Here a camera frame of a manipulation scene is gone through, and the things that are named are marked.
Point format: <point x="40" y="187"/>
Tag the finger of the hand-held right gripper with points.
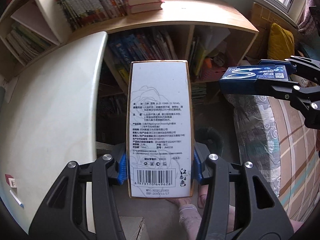
<point x="270" y="87"/>
<point x="275" y="62"/>

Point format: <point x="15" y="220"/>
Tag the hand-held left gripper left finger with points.
<point x="121" y="170"/>

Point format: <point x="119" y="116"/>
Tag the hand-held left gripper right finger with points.
<point x="196" y="166"/>

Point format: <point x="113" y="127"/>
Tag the dark blue gum packet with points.
<point x="245" y="76"/>

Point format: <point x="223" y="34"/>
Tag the white barcode box gold edges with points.
<point x="160" y="117"/>

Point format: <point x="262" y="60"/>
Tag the yellow pillow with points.
<point x="281" y="42"/>

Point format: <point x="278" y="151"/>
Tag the pink slipper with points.
<point x="202" y="197"/>

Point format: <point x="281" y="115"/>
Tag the brown wooden board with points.
<point x="262" y="30"/>

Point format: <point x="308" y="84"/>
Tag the grey patterned bed blanket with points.
<point x="275" y="155"/>

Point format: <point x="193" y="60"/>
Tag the pink plastic basket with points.
<point x="217" y="71"/>

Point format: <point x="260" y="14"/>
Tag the beige cardboard box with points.
<point x="135" y="227"/>

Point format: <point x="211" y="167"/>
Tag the stack of green cover books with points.
<point x="206" y="91"/>

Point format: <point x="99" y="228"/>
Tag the wooden bookshelf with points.
<point x="212" y="17"/>

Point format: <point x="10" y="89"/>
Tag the leaning books with yellow spine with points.
<point x="197" y="57"/>

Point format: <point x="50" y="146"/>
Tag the thin white stick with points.
<point x="17" y="198"/>

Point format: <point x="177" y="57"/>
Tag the small white box red edge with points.
<point x="11" y="180"/>

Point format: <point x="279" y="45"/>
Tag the row of blue children's books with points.
<point x="145" y="50"/>

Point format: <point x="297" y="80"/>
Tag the thin red hardcover book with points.
<point x="145" y="7"/>

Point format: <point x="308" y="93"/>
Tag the row of pale thin booklets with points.
<point x="27" y="42"/>

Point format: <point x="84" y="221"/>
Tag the row of thin magazines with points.
<point x="92" y="0"/>

